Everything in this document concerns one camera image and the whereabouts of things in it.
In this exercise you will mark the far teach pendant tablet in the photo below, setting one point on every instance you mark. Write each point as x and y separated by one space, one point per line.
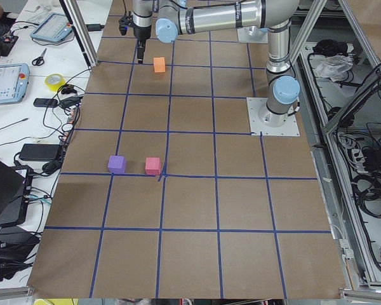
54 29

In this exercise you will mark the black laptop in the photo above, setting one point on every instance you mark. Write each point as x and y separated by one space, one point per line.
15 185

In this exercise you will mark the aluminium frame post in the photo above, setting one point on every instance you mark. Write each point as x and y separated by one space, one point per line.
76 20

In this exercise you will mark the black handled scissors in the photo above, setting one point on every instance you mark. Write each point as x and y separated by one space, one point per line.
39 61

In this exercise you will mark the pink foam block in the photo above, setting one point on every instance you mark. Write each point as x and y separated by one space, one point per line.
153 166

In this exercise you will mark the orange foam block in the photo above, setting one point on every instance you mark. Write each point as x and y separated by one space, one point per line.
159 64

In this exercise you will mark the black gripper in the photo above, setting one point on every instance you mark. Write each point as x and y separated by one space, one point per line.
141 32

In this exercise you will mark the purple foam block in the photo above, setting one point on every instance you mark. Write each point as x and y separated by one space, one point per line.
117 164

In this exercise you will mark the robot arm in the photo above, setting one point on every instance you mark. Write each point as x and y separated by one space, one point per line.
258 21

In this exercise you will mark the black remote handset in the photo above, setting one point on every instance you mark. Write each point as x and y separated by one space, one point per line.
45 102

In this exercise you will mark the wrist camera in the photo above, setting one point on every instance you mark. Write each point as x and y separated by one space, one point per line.
125 23

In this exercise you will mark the black power adapter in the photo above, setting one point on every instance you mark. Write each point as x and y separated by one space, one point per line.
39 152

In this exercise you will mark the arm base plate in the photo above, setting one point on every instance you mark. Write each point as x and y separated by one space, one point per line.
265 123
252 34

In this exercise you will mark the yellow tape roll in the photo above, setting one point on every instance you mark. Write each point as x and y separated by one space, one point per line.
54 82

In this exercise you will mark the teach pendant tablet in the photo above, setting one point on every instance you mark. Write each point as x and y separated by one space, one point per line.
54 29
14 79

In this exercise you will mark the near teach pendant tablet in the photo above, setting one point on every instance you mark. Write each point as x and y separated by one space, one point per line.
14 79

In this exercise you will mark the crumpled white cloth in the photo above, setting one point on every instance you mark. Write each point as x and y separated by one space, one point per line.
335 68

